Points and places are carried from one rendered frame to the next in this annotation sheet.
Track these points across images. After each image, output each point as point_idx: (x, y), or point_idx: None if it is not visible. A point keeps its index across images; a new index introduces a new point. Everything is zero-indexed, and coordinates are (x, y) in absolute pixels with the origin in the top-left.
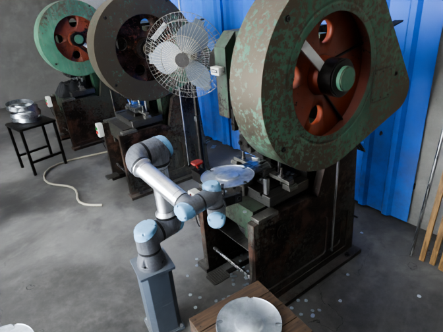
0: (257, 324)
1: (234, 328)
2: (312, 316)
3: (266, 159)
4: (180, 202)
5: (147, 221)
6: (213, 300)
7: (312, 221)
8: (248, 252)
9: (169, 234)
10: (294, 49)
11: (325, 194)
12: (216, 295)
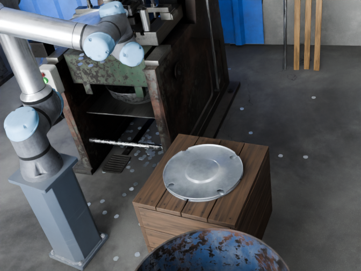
0: (213, 166)
1: (192, 182)
2: None
3: None
4: (90, 34)
5: (17, 110)
6: (120, 195)
7: (197, 56)
8: (125, 135)
9: (53, 118)
10: None
11: (200, 20)
12: (120, 190)
